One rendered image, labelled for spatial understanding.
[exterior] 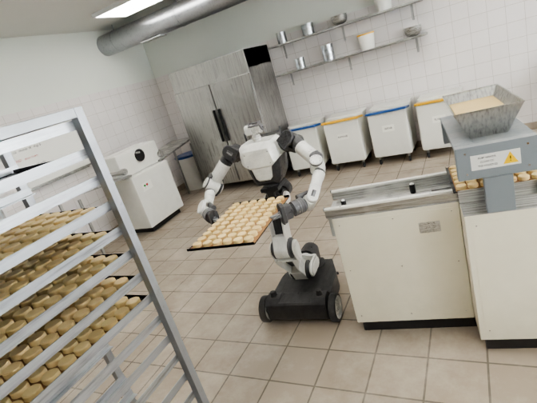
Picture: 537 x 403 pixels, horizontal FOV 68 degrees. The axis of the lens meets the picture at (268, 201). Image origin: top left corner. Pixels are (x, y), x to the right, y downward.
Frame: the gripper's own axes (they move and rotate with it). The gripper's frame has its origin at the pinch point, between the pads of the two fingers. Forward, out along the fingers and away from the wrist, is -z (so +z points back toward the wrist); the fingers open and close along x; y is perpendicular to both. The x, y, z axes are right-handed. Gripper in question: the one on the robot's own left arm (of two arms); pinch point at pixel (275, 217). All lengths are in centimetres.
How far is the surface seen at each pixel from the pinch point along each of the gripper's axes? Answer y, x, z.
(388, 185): 0, -12, 78
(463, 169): 62, 8, 73
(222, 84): -393, 71, 122
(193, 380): 60, -24, -72
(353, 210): 8.5, -13.0, 43.8
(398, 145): -238, -71, 286
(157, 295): 60, 14, -72
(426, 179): 15, -12, 94
